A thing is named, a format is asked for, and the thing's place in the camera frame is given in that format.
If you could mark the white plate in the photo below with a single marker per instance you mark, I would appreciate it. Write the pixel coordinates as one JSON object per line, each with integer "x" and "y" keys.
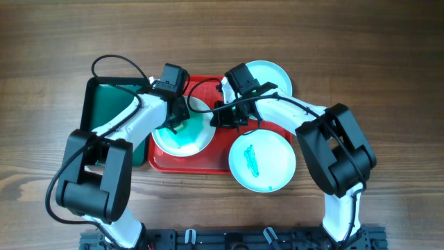
{"x": 262, "y": 161}
{"x": 264, "y": 71}

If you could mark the black water tray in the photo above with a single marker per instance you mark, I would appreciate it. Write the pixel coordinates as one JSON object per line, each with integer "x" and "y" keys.
{"x": 103, "y": 102}

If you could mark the green yellow sponge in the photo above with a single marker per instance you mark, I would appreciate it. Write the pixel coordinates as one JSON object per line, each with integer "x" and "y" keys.
{"x": 177, "y": 126}

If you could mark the red plastic tray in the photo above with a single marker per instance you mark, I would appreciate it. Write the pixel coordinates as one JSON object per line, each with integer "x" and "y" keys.
{"x": 213, "y": 159}

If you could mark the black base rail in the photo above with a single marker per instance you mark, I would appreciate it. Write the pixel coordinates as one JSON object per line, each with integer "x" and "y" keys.
{"x": 299, "y": 238}

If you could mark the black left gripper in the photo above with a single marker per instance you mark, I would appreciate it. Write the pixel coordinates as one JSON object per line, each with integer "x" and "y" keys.
{"x": 184, "y": 115}

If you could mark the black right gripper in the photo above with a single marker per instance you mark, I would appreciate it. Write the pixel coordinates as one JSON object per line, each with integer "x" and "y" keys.
{"x": 222, "y": 119}

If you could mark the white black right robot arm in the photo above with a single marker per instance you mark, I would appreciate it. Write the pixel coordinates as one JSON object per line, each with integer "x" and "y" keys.
{"x": 337, "y": 154}

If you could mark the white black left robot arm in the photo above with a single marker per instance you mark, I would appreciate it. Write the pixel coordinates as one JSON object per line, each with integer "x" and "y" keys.
{"x": 95, "y": 177}

